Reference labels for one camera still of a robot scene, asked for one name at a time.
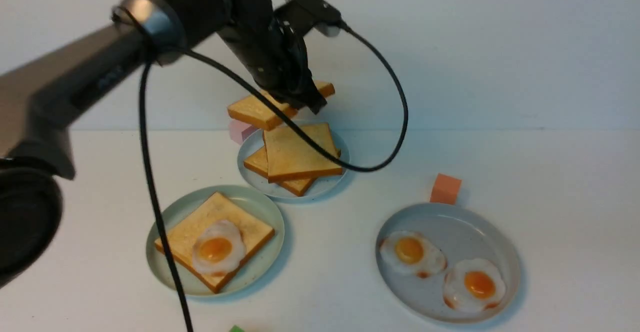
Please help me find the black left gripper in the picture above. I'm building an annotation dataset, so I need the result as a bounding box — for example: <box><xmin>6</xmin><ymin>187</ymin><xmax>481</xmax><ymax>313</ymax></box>
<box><xmin>217</xmin><ymin>2</ymin><xmax>327</xmax><ymax>114</ymax></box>

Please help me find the toast slice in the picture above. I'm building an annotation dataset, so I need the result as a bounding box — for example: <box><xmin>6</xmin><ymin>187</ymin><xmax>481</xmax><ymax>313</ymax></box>
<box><xmin>167</xmin><ymin>191</ymin><xmax>276</xmax><ymax>294</ymax></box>
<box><xmin>262</xmin><ymin>125</ymin><xmax>343</xmax><ymax>183</ymax></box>
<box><xmin>243</xmin><ymin>146</ymin><xmax>317</xmax><ymax>198</ymax></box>
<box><xmin>227</xmin><ymin>81</ymin><xmax>336</xmax><ymax>132</ymax></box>

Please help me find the fried egg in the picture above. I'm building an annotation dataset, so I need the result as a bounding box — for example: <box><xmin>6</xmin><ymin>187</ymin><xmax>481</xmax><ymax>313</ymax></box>
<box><xmin>192</xmin><ymin>220</ymin><xmax>247</xmax><ymax>276</ymax></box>
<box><xmin>442</xmin><ymin>257</ymin><xmax>506</xmax><ymax>314</ymax></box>
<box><xmin>378</xmin><ymin>231</ymin><xmax>448</xmax><ymax>279</ymax></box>

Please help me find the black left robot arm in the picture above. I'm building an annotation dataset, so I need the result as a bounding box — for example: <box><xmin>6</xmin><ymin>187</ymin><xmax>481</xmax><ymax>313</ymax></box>
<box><xmin>1</xmin><ymin>0</ymin><xmax>327</xmax><ymax>285</ymax></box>

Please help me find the green sandwich plate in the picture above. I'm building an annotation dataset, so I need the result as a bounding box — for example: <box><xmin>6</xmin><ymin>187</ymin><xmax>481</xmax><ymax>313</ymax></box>
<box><xmin>145</xmin><ymin>185</ymin><xmax>286</xmax><ymax>298</ymax></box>

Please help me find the light blue bread plate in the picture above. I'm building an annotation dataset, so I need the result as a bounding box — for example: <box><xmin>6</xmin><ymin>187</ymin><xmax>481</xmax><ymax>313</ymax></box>
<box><xmin>237</xmin><ymin>130</ymin><xmax>352</xmax><ymax>203</ymax></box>

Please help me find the pink cube block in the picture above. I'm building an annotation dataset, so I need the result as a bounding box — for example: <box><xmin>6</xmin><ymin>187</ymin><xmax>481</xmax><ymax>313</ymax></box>
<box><xmin>228</xmin><ymin>119</ymin><xmax>258</xmax><ymax>145</ymax></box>

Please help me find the orange cube block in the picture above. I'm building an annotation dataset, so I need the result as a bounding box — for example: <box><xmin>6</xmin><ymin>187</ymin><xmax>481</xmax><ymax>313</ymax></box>
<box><xmin>429</xmin><ymin>174</ymin><xmax>463</xmax><ymax>205</ymax></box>

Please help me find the grey speckled egg plate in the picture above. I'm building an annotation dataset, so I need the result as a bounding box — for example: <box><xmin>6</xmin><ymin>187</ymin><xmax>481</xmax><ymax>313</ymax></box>
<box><xmin>375</xmin><ymin>203</ymin><xmax>525</xmax><ymax>329</ymax></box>

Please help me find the green cube block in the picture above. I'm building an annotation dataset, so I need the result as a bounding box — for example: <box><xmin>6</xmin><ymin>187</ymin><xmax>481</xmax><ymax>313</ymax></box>
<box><xmin>229</xmin><ymin>325</ymin><xmax>245</xmax><ymax>332</ymax></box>

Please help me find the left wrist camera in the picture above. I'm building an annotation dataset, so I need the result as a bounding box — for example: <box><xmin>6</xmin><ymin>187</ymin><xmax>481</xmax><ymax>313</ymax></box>
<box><xmin>274</xmin><ymin>0</ymin><xmax>343</xmax><ymax>38</ymax></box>

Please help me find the black left camera cable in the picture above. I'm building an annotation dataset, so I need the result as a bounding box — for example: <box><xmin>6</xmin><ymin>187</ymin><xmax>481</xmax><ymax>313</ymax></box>
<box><xmin>111</xmin><ymin>6</ymin><xmax>409</xmax><ymax>332</ymax></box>

